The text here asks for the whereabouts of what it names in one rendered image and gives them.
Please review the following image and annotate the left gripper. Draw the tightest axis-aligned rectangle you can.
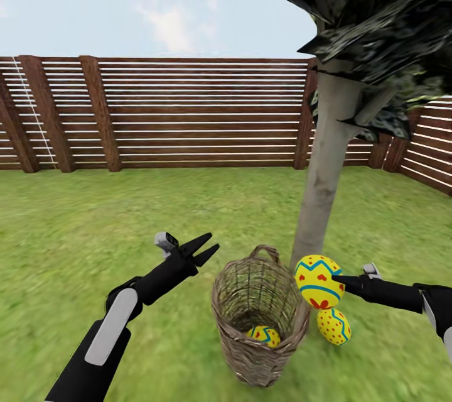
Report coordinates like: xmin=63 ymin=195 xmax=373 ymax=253
xmin=152 ymin=232 xmax=220 ymax=294

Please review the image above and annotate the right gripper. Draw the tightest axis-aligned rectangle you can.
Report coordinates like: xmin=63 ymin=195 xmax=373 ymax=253
xmin=332 ymin=274 xmax=402 ymax=309

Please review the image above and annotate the wicker basket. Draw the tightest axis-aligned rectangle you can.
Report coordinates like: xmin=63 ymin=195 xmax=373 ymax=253
xmin=210 ymin=244 xmax=312 ymax=388

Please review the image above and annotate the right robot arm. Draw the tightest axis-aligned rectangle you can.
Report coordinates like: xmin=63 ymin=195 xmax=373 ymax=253
xmin=332 ymin=263 xmax=452 ymax=363

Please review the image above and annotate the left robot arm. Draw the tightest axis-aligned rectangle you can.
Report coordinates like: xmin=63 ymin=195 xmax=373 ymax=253
xmin=44 ymin=232 xmax=220 ymax=402

